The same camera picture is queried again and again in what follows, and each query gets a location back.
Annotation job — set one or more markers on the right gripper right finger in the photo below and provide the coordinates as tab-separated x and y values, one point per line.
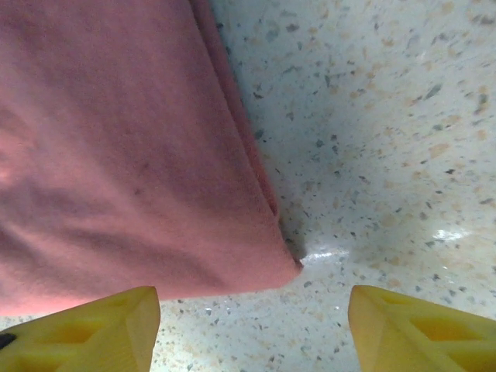
426	341

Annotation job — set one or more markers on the pink t-shirt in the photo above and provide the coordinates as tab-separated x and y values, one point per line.
116	155

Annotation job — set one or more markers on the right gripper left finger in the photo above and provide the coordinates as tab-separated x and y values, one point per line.
85	341

